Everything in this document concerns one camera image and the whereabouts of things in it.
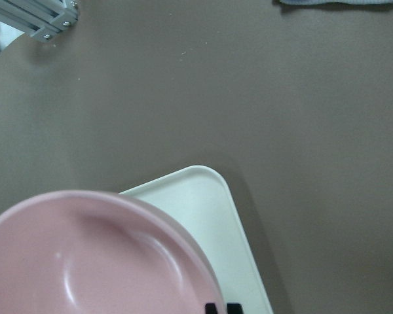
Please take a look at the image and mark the pink bowl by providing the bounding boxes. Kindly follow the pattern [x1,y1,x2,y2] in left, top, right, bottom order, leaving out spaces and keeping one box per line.
[0,191,227,313]

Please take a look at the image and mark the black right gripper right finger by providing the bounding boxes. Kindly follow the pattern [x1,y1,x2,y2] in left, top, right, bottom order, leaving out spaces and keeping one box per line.
[227,303,243,314]

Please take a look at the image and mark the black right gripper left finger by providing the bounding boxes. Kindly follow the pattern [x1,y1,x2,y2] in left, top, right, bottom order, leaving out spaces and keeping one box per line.
[205,303,217,314]

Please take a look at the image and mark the aluminium frame profile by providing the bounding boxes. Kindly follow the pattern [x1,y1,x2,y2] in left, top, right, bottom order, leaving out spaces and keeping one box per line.
[0,0,79,43]

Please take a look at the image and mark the blue grey cloth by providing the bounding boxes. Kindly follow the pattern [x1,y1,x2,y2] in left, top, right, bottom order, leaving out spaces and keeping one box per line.
[280,0,393,6]

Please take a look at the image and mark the white rectangular tray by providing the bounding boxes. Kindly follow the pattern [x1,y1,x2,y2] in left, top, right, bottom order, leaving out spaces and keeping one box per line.
[123,166,273,313]

